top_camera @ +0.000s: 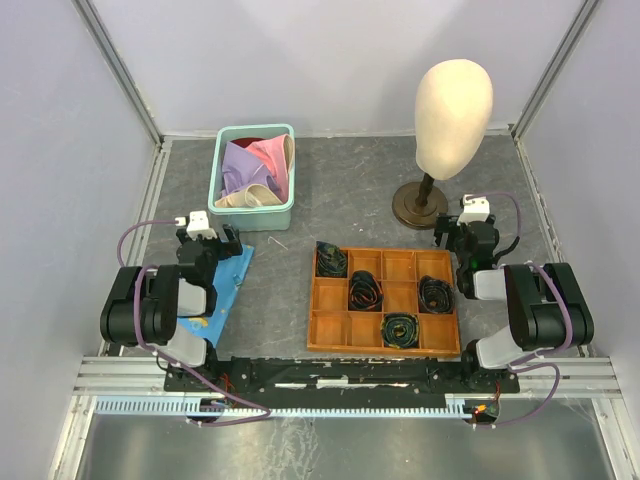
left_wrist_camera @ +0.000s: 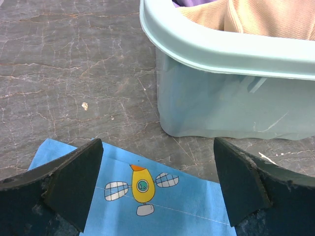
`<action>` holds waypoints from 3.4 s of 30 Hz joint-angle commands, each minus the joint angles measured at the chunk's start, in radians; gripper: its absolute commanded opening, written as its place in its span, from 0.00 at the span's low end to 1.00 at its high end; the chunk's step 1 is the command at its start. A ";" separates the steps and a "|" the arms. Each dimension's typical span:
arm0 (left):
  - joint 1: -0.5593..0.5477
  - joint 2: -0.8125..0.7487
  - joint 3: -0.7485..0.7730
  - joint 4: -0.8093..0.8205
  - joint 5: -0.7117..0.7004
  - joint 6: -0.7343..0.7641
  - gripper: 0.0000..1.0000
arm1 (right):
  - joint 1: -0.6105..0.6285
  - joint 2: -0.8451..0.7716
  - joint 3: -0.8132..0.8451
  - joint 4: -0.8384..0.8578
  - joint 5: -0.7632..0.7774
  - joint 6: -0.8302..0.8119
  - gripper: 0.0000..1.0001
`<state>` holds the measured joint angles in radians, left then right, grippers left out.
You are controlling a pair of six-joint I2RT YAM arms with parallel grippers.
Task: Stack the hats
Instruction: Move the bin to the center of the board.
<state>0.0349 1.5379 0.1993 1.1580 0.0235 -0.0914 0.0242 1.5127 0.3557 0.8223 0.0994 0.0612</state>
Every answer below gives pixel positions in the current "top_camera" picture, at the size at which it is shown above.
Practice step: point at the purple bucket hat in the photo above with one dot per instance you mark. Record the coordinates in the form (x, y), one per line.
(241, 168)

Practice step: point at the wooden compartment tray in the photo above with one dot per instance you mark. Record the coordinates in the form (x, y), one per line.
(335, 327)

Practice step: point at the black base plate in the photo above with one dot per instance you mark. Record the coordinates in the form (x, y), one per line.
(343, 383)

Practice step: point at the right aluminium corner post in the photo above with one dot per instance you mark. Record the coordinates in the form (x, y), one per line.
(571, 38)

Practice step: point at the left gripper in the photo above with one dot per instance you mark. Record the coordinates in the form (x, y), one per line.
(227, 248)

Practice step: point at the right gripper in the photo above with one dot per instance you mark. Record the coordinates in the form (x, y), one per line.
(442, 226)

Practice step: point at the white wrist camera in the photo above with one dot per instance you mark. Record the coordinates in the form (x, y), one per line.
(474, 208)
(196, 225)

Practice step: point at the yellow blue rolled tie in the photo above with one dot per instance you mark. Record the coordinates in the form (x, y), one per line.
(400, 330)

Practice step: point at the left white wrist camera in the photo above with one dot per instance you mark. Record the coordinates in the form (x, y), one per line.
(196, 225)

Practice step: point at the light blue cable duct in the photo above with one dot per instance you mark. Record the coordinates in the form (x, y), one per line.
(193, 407)

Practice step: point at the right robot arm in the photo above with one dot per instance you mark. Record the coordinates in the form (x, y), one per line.
(547, 312)

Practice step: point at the dark brown rolled tie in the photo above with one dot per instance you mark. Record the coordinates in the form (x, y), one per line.
(435, 296)

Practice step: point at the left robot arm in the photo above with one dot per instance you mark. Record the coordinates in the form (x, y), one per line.
(144, 305)

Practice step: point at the pink bucket hat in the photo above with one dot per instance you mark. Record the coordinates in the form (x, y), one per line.
(277, 154)

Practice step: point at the green patterned rolled tie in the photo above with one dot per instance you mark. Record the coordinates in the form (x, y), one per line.
(331, 261)

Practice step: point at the dark red hat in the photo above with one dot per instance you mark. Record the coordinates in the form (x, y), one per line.
(246, 141)

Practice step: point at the beige bucket hat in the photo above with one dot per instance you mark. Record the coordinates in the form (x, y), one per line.
(251, 197)

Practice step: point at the teal plastic basket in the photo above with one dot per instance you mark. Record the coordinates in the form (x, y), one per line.
(249, 219)

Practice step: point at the left aluminium corner post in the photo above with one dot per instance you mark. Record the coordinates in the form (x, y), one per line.
(98, 31)

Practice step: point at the aluminium corner post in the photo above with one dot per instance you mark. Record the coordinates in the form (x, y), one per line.
(98, 31)
(571, 38)

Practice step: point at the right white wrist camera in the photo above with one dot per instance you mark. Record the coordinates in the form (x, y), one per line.
(474, 208)

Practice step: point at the blue printed cloth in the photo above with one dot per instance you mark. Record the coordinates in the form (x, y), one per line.
(229, 278)

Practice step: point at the cream mannequin head stand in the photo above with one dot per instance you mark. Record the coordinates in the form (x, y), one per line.
(453, 106)

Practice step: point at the aluminium front rail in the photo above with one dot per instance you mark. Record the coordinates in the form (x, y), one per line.
(140, 376)

